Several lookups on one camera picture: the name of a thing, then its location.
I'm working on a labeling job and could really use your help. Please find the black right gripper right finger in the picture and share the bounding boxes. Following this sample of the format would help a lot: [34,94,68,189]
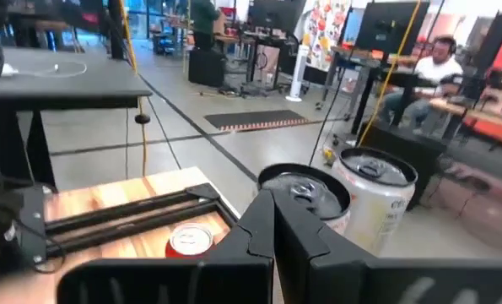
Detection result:
[273,191,502,304]

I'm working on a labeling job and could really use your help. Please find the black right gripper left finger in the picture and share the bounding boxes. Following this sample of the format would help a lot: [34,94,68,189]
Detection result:
[56,189,275,304]

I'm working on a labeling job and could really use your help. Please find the white Celsius energy can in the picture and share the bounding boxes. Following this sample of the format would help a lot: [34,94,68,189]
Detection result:
[331,146,418,257]

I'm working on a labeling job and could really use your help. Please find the Celsius Tropical Vibe can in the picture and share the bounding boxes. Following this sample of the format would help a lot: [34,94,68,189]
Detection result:
[257,163,352,236]

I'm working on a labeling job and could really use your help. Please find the red Fanta soda can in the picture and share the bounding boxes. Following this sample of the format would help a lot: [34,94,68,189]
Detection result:
[165,222,215,259]

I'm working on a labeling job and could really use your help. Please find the black floor case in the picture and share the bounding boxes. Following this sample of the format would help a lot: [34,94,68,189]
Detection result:
[357,121,446,210]

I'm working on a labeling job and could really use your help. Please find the black hazard-striped floor mat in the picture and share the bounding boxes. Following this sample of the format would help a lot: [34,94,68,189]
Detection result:
[202,109,311,133]

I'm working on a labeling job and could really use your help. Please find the black floor cabinet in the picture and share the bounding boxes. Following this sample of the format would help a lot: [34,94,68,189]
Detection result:
[187,47,226,89]

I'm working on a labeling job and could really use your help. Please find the white tower fan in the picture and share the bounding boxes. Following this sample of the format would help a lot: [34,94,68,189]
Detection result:
[285,44,310,103]

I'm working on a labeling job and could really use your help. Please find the person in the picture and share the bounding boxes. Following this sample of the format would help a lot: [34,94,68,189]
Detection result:
[379,35,466,134]
[189,0,223,52]

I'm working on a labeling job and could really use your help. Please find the floral hanging cloth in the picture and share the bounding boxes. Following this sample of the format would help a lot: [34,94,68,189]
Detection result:
[303,0,353,71]

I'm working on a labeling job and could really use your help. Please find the black computer monitor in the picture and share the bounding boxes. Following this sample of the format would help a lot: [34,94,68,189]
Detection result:
[354,1,431,55]
[250,0,306,33]

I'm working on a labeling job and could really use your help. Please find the black aluminium rig frame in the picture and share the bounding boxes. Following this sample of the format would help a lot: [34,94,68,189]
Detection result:
[16,182,240,265]

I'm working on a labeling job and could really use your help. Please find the yellow hanging cable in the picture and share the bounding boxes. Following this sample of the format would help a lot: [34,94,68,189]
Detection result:
[357,0,423,148]
[119,0,148,177]

